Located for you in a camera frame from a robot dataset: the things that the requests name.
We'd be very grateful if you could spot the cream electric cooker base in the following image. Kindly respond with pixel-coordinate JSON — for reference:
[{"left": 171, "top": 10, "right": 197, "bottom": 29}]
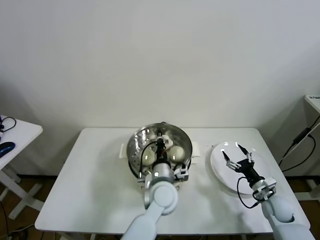
[{"left": 128, "top": 157, "right": 198, "bottom": 201}]

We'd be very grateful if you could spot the white steamed baozi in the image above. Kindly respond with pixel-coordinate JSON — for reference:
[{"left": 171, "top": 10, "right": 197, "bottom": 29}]
[
  {"left": 162, "top": 136, "right": 174, "bottom": 149},
  {"left": 168, "top": 146, "right": 186, "bottom": 162},
  {"left": 140, "top": 149, "right": 157, "bottom": 167}
]

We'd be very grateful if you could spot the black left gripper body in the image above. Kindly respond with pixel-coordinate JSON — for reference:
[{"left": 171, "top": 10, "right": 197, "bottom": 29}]
[{"left": 155, "top": 139, "right": 168, "bottom": 164}]

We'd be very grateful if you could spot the black background cable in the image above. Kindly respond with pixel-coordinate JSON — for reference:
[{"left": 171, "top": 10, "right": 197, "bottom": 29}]
[{"left": 278, "top": 134, "right": 317, "bottom": 173}]

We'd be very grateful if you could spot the white round plate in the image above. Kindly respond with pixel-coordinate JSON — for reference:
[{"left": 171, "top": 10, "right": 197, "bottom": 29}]
[{"left": 209, "top": 141, "right": 272, "bottom": 196}]

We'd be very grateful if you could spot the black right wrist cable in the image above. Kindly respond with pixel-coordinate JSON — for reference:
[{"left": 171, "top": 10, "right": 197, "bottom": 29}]
[{"left": 236, "top": 176, "right": 262, "bottom": 209}]

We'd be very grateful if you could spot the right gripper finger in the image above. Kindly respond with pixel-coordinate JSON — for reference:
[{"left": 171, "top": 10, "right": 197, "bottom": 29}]
[
  {"left": 221, "top": 151, "right": 240, "bottom": 170},
  {"left": 236, "top": 143, "right": 255, "bottom": 164}
]

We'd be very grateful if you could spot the stainless steel steamer basket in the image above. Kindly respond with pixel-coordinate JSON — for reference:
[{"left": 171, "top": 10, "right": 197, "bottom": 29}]
[{"left": 119, "top": 123, "right": 202, "bottom": 185}]

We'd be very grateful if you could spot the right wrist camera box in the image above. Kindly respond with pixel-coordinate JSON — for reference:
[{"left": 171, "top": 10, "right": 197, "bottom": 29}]
[{"left": 252, "top": 177, "right": 278, "bottom": 202}]

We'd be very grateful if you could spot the white table with label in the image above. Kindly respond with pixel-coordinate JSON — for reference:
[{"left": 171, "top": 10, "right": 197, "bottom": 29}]
[{"left": 304, "top": 94, "right": 320, "bottom": 113}]

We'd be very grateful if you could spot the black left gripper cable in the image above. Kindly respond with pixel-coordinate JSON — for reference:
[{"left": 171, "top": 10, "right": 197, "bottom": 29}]
[{"left": 139, "top": 141, "right": 159, "bottom": 179}]

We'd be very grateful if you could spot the black power strip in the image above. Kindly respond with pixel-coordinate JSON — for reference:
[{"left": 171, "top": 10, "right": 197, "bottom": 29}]
[{"left": 292, "top": 127, "right": 313, "bottom": 146}]

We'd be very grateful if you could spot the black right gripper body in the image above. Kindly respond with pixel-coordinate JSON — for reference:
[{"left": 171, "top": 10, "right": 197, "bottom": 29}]
[{"left": 236, "top": 159, "right": 265, "bottom": 187}]

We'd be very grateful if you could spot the thin black looped cable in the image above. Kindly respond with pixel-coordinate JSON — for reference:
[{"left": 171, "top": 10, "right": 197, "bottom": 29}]
[{"left": 0, "top": 116, "right": 17, "bottom": 133}]

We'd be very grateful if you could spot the blue computer mouse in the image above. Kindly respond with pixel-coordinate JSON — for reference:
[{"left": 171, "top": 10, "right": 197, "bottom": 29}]
[{"left": 0, "top": 141, "right": 16, "bottom": 158}]

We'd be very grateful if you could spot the white side table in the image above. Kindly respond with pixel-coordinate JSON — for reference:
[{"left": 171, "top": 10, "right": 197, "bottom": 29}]
[{"left": 0, "top": 115, "right": 44, "bottom": 221}]

